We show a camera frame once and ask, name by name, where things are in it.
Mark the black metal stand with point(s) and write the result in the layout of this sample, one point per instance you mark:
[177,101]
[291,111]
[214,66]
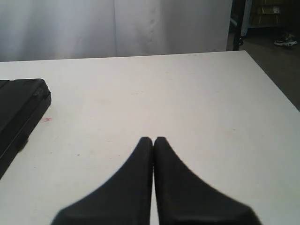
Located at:
[237,36]

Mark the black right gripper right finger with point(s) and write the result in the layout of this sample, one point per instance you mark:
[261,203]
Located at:
[185,199]

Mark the blue metal shelf rack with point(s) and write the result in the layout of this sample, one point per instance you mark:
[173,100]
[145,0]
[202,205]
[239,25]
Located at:
[264,14]

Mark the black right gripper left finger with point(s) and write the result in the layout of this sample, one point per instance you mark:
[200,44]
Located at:
[125,199]

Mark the black white sneaker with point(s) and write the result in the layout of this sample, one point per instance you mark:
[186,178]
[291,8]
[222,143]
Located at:
[286,40]

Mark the black plastic tool case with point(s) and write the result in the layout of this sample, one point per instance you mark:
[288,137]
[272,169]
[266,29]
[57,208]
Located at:
[23,102]

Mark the white backdrop curtain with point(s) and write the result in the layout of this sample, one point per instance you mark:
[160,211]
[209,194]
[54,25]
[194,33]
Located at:
[67,29]

